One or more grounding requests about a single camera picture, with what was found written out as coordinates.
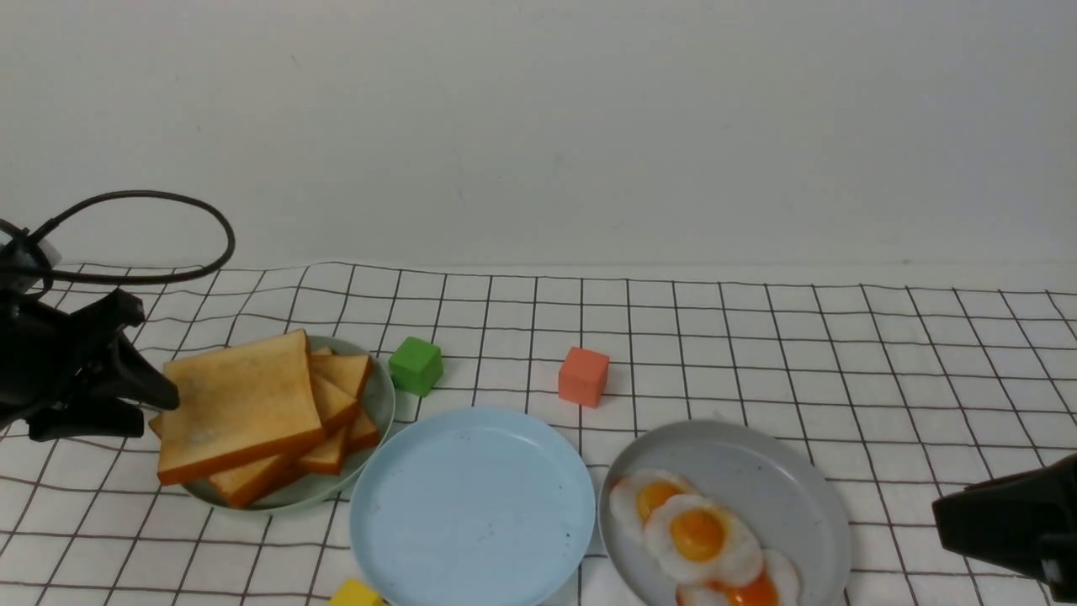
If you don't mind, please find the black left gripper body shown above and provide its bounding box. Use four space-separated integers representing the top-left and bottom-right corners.
1 290 146 428

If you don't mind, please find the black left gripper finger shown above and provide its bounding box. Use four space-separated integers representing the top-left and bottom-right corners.
84 332 178 411
28 399 145 442

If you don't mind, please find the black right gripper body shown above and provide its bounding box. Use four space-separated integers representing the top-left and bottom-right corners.
1036 532 1076 583

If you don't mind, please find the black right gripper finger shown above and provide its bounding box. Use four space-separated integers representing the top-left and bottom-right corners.
931 454 1076 575

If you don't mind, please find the toast slice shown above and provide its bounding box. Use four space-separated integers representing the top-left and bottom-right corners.
310 348 381 459
157 330 326 487
205 375 358 508
310 354 374 401

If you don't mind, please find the fried egg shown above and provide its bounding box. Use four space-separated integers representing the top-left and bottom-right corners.
676 549 801 605
609 468 698 545
643 494 764 587

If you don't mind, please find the white checkered tablecloth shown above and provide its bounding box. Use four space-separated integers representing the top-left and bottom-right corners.
3 263 1074 605

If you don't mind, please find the grey plate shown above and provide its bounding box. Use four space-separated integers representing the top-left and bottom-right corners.
597 419 853 605

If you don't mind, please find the pale green plate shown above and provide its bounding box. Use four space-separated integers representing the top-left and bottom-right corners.
183 335 396 515

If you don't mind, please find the green cube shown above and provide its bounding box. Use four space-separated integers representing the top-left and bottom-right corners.
389 337 443 396

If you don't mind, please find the yellow cube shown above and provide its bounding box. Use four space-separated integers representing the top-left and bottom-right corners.
327 578 387 606

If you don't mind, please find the light blue plate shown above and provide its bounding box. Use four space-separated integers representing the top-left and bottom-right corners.
349 407 597 605

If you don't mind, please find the orange cube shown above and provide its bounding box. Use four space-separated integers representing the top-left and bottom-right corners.
558 346 609 409

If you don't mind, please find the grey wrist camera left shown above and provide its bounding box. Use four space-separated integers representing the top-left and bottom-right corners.
1 239 61 298

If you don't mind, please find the black camera cable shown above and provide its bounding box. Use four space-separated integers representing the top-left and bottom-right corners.
0 191 236 287

